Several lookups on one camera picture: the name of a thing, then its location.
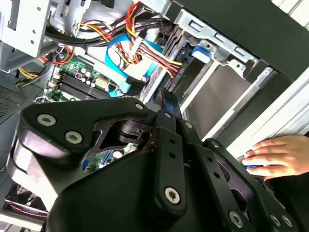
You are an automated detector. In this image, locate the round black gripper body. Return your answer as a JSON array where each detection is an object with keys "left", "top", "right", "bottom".
[{"left": 47, "top": 145, "right": 232, "bottom": 232}]

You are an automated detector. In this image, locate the round black tool blue ring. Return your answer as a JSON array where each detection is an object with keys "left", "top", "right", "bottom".
[{"left": 242, "top": 163, "right": 264, "bottom": 174}]

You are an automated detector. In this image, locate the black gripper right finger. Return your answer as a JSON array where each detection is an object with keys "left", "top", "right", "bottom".
[{"left": 169, "top": 91, "right": 300, "bottom": 232}]

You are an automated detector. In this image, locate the person right hand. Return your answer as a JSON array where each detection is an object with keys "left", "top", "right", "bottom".
[{"left": 242, "top": 134, "right": 309, "bottom": 182}]

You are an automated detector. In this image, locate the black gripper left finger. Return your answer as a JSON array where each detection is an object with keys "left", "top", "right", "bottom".
[{"left": 6, "top": 89, "right": 188, "bottom": 219}]

